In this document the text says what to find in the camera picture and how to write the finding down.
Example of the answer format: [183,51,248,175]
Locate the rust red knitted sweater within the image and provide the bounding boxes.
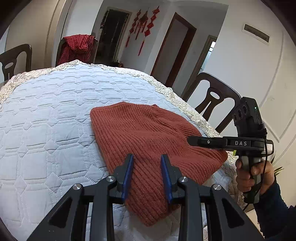
[90,102,228,226]

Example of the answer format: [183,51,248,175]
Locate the person's right hand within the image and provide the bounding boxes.
[235,159,275,195]

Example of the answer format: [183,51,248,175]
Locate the dark wooden chair right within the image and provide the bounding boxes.
[182,72,241,133]

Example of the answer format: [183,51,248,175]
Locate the dark wooden chair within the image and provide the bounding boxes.
[182,72,241,133]
[0,44,32,82]

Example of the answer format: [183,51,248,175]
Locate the light blue quilted table cover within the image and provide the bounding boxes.
[0,59,243,241]

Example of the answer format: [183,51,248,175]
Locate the dark blue right sleeve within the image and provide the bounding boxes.
[254,181,296,240]

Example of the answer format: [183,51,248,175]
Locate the brown wooden door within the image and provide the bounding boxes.
[151,13,197,87]

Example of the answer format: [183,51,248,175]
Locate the dark chair with garment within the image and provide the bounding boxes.
[55,32,99,67]

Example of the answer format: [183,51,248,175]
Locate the red checkered garment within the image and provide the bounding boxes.
[58,34,95,65]

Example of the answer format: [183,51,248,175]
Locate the red Chinese knot decoration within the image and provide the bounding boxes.
[125,6,160,56]

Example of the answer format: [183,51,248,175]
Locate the dark wooden chair left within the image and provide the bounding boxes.
[0,44,32,82]

